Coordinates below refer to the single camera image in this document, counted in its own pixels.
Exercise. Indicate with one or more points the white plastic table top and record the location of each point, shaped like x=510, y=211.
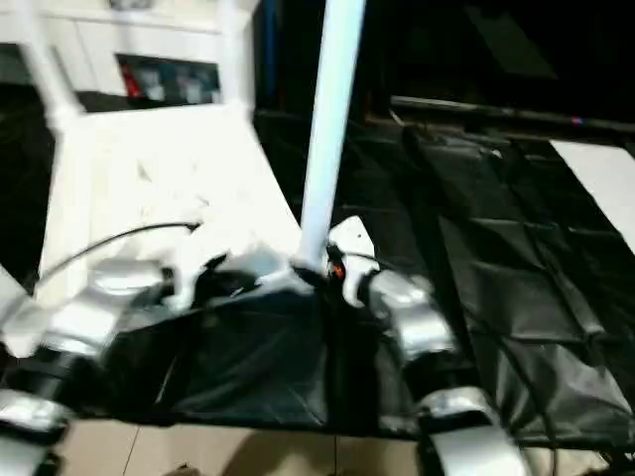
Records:
x=159, y=178

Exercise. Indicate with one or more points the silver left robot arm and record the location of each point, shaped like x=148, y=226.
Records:
x=69, y=317

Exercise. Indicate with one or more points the black plastic mat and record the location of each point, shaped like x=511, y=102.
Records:
x=496, y=248

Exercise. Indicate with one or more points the grey left robot foot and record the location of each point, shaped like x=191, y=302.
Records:
x=181, y=470

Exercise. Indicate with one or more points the white cabinet with glass doors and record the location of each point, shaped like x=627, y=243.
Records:
x=119, y=45

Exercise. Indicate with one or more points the large black screen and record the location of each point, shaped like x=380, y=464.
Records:
x=476, y=50

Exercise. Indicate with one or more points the flat white board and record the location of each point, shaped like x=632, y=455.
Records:
x=600, y=183

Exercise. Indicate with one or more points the dark object on cabinet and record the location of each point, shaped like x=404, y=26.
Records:
x=129, y=3

